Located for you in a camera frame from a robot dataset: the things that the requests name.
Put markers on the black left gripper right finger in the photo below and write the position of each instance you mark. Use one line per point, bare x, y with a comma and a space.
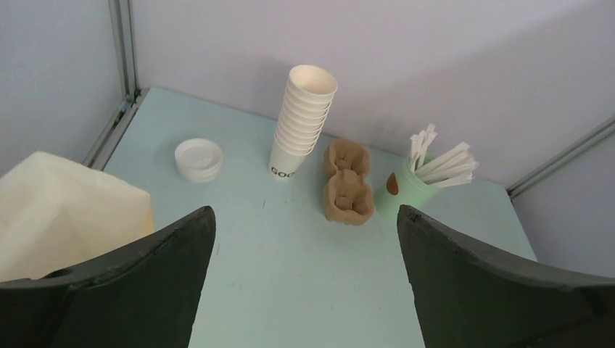
468, 293

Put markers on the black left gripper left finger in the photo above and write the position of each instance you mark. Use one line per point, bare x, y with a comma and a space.
143, 294

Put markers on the stack of white paper cups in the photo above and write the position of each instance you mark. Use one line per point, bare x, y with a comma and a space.
308, 96

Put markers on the brown paper bag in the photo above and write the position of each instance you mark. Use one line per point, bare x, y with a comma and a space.
56, 213

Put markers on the green straw holder cup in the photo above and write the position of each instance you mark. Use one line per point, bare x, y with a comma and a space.
402, 187

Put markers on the bundle of white wrapped straws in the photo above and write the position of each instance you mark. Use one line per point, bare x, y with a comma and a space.
453, 168

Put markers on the aluminium frame post left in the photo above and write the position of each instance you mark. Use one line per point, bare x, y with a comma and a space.
122, 23

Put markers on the aluminium frame post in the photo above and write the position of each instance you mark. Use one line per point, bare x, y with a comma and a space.
122, 23
582, 145

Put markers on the aluminium frame post right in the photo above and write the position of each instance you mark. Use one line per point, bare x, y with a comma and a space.
582, 145

